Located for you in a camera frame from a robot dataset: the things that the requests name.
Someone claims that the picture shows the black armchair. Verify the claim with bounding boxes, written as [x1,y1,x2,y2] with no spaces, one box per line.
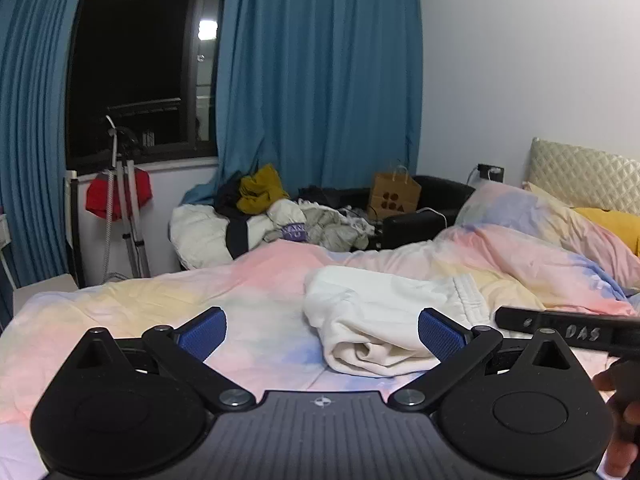
[299,175,477,252]

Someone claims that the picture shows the white cable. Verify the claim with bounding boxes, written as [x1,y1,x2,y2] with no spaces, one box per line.
[415,206,448,233]

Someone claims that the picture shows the pastel pillow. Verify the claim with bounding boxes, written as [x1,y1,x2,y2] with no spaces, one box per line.
[452,180,640,291]

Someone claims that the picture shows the person's right hand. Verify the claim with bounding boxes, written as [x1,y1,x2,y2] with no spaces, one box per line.
[592,360,640,480]

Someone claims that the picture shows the white garment steamer stand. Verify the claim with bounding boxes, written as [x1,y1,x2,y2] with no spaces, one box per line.
[102,115,151,281]

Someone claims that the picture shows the brown paper bag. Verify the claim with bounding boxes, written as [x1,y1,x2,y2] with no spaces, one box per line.
[367,160,422,221]

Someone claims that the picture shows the cream quilted headboard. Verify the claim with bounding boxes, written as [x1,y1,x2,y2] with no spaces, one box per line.
[527,137,640,216]

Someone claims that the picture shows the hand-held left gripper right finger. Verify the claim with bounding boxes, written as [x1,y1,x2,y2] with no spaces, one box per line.
[389,308,578,416]

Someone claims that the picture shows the dark window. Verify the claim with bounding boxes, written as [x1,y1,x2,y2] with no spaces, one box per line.
[65,0,223,171]

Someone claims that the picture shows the grey white clothes pile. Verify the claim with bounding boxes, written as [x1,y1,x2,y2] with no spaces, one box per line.
[267,199,377,253]

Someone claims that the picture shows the pastel duvet cover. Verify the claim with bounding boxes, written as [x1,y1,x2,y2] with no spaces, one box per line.
[0,225,640,480]

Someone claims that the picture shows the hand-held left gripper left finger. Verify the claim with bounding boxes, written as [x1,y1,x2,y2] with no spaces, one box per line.
[65,306,254,415]

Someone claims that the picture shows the yellow pillow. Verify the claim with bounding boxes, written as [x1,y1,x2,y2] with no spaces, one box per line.
[572,206,640,256]

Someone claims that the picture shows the red cloth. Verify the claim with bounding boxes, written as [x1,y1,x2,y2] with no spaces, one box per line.
[85,169,153,221]

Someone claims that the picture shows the cream white pants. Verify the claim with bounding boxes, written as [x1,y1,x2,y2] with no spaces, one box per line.
[303,265,546,378]

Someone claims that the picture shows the dark navy garment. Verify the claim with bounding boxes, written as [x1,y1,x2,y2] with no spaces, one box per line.
[215,180,251,261]

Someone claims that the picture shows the mustard yellow garment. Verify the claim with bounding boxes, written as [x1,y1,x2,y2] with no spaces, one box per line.
[237,164,291,213]

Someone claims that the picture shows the white side table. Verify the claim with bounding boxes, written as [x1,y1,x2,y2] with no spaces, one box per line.
[11,272,80,321]

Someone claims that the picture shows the white bedding bundle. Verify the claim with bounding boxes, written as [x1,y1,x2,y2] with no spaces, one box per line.
[169,202,281,271]

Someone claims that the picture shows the black folding frame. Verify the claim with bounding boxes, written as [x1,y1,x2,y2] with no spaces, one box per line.
[64,170,87,288]

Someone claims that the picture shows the blue curtain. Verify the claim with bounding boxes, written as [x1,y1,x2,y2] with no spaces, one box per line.
[0,0,91,321]
[182,0,423,206]

